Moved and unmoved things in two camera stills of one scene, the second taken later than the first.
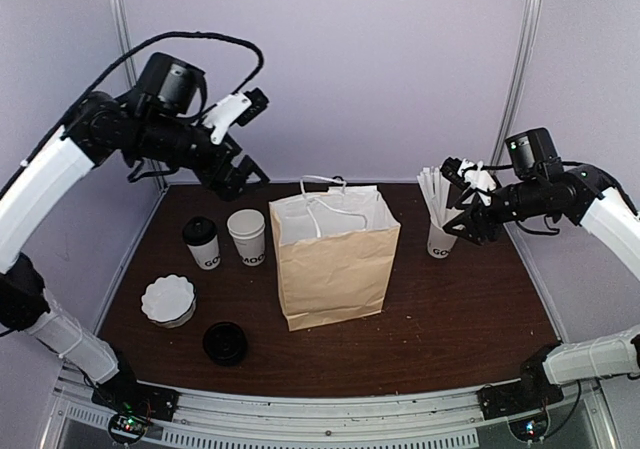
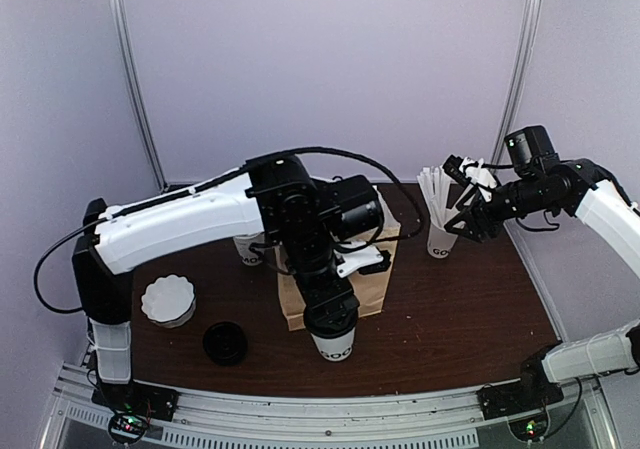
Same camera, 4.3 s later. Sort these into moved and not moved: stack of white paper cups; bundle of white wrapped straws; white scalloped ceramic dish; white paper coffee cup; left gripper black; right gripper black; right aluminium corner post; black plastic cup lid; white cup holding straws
Moved: white paper coffee cup; left gripper black; black plastic cup lid
Not moved: right aluminium corner post; white scalloped ceramic dish; white cup holding straws; bundle of white wrapped straws; stack of white paper cups; right gripper black
